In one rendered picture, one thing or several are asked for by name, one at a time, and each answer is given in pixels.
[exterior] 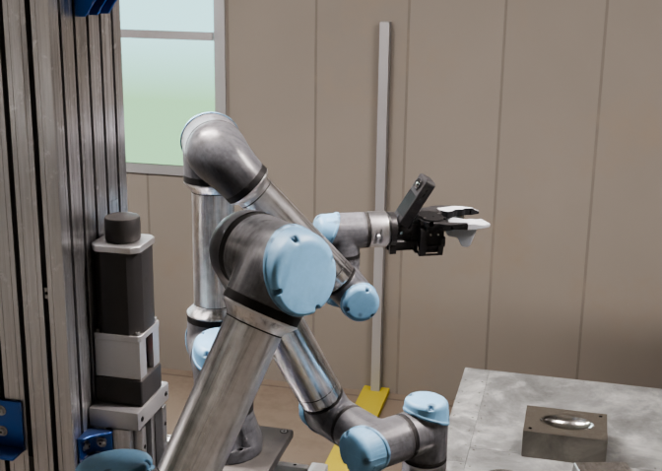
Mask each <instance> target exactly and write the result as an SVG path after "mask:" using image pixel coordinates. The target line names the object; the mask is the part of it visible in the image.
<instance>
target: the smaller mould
mask: <svg viewBox="0 0 662 471"><path fill-rule="evenodd" d="M607 444H608V424H607V414H599V413H590V412H582V411H573V410H565V409H556V408H548V407H539V406H530V405H527V408H526V414H525V420H524V427H523V436H522V450H521V456H524V457H532V458H540V459H548V460H556V461H563V462H571V463H575V462H606V455H607Z"/></svg>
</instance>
